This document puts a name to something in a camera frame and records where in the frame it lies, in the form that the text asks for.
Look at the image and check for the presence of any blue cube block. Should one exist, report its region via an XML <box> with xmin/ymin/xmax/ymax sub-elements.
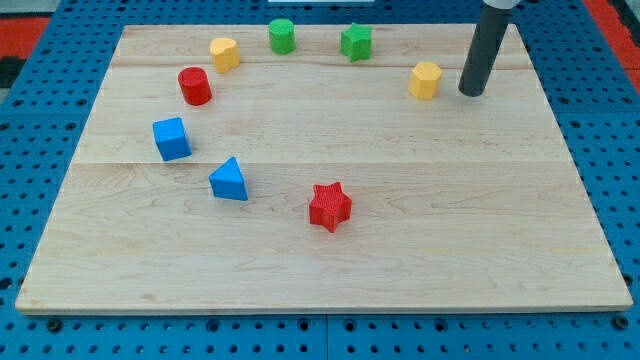
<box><xmin>152</xmin><ymin>117</ymin><xmax>192</xmax><ymax>161</ymax></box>

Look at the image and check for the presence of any red cylinder block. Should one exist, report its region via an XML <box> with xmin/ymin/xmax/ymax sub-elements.
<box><xmin>178</xmin><ymin>67</ymin><xmax>213</xmax><ymax>106</ymax></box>

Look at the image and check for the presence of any light wooden board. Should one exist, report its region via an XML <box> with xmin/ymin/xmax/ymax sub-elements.
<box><xmin>15</xmin><ymin>24</ymin><xmax>633</xmax><ymax>315</ymax></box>

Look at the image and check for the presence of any red star block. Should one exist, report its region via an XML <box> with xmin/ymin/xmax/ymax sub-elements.
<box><xmin>309</xmin><ymin>182</ymin><xmax>352</xmax><ymax>233</ymax></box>

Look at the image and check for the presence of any green star block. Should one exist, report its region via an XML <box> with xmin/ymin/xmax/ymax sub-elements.
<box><xmin>340</xmin><ymin>23</ymin><xmax>372</xmax><ymax>62</ymax></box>

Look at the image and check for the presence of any yellow heart block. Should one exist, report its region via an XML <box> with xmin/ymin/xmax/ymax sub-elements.
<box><xmin>209</xmin><ymin>38</ymin><xmax>240</xmax><ymax>74</ymax></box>

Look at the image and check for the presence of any green cylinder block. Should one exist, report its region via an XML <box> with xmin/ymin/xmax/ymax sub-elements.
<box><xmin>268</xmin><ymin>18</ymin><xmax>296</xmax><ymax>55</ymax></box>

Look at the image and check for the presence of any blue triangle block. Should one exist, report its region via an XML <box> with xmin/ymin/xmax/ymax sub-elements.
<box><xmin>208</xmin><ymin>157</ymin><xmax>248</xmax><ymax>201</ymax></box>

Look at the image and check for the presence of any yellow hexagon block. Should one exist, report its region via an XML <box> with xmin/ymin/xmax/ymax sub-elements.
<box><xmin>408</xmin><ymin>62</ymin><xmax>443</xmax><ymax>100</ymax></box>

